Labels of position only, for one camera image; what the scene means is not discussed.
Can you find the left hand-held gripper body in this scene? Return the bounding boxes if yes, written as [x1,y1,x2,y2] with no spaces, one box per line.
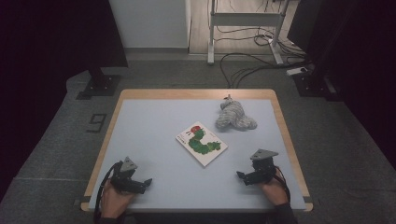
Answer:
[110,156,140,194]

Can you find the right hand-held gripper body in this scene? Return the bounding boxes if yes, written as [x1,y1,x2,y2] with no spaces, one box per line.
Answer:
[249,148,279,185]

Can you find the white caterpillar picture book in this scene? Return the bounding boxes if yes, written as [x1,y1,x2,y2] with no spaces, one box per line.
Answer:
[175,120,229,168]

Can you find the grey striped fuzzy pouch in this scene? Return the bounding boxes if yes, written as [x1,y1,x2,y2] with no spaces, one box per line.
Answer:
[215,94,258,132]

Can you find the person's left hand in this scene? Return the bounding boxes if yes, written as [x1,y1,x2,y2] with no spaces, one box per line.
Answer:
[100,181,136,218]

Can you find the person's right hand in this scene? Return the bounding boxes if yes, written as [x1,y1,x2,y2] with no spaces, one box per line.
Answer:
[260,171,289,206]

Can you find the wooden table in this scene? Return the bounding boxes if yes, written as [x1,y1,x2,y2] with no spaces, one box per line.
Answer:
[80,89,314,214]

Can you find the black stand base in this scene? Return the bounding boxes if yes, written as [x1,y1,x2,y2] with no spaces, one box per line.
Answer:
[76,66,122,101]

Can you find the white power strip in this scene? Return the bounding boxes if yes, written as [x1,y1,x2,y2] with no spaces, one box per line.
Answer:
[286,66,309,77]

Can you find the black curtain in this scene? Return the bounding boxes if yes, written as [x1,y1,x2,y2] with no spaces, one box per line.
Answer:
[287,0,396,172]
[0,0,129,200]

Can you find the white cabinet panel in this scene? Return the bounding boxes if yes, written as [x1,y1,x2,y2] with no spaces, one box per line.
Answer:
[108,0,191,49]

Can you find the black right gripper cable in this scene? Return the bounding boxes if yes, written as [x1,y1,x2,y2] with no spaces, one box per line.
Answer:
[274,166,292,203]

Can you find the black stand with base plate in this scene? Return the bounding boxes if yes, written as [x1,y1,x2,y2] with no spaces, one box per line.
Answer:
[292,69,344,102]

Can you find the black floor cable loop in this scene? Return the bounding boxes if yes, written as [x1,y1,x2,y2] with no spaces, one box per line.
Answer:
[219,52,312,90]

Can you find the black cable bundle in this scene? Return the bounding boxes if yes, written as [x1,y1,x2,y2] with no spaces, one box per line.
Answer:
[214,26,307,59]

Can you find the white metal desk frame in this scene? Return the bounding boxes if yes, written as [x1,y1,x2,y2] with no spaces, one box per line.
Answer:
[206,0,292,66]

